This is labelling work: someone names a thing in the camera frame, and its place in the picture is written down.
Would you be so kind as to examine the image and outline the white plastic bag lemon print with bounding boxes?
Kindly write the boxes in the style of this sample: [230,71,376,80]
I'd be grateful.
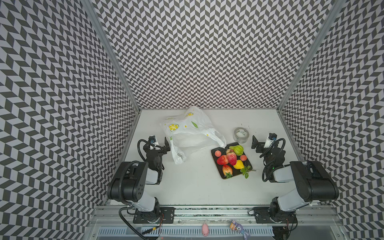
[160,106,227,165]

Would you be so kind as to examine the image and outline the fake lemon branch green leaves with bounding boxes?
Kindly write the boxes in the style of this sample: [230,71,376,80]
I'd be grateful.
[233,160,253,179]

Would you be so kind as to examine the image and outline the red yellow fake strawberry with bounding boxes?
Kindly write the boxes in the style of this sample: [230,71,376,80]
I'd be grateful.
[222,165,233,179]

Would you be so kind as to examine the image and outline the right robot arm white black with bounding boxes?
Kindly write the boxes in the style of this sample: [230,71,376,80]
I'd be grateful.
[249,133,340,224]

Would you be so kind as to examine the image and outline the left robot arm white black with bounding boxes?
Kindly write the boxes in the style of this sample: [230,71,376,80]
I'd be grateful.
[107,136,175,224]

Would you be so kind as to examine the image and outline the green fake pear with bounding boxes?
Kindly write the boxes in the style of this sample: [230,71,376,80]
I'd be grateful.
[229,145,244,156]

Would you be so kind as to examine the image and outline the small red fake fruit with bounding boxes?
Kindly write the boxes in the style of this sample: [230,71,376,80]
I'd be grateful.
[240,155,248,162]

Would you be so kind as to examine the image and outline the small fake cherry apple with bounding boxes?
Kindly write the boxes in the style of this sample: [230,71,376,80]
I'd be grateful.
[215,150,222,158]

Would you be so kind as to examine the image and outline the clear packing tape roll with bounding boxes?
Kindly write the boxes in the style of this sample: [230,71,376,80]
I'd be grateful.
[233,127,250,144]

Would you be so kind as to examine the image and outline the black square tray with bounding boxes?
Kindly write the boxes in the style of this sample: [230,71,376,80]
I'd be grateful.
[211,142,254,180]

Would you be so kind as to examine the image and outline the pink small toy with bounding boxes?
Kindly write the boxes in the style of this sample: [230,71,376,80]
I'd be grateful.
[202,224,210,237]

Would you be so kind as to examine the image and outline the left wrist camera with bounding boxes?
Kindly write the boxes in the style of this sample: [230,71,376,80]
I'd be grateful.
[149,135,159,148]

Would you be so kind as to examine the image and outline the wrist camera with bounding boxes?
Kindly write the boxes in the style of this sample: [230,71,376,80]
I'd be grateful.
[149,135,159,148]
[264,133,277,149]

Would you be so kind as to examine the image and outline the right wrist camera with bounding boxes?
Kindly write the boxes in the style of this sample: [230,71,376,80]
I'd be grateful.
[264,133,277,149]

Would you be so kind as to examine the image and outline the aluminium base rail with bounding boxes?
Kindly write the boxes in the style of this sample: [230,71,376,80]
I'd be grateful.
[89,205,342,226]

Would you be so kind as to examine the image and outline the aluminium corner post left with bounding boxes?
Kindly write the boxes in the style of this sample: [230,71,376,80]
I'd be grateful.
[81,0,140,113]

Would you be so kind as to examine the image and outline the aluminium corner post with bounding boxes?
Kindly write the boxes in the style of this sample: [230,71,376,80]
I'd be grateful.
[277,0,346,113]
[81,0,140,113]

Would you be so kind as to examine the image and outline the aluminium corner post right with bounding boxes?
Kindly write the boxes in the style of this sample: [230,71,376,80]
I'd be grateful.
[277,0,346,113]

